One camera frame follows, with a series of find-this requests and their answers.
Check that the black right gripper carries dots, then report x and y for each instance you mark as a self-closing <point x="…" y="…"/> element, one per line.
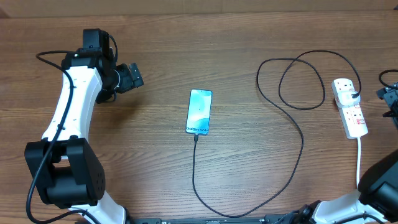
<point x="389" y="95"/>

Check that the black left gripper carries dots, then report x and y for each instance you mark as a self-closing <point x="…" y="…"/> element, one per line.
<point x="127" y="81"/>

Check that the Samsung Galaxy smartphone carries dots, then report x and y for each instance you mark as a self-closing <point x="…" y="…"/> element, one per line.
<point x="199" y="109"/>

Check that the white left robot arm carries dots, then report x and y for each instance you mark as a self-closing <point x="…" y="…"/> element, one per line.
<point x="65" y="170"/>

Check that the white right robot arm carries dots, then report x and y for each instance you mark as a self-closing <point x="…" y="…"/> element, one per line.
<point x="375" y="199"/>

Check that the white charger plug adapter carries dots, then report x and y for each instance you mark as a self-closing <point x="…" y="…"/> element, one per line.
<point x="345" y="99"/>

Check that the white power strip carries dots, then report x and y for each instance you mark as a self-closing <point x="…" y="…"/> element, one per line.
<point x="352" y="117"/>

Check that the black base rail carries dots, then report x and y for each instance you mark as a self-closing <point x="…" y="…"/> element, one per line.
<point x="267" y="219"/>

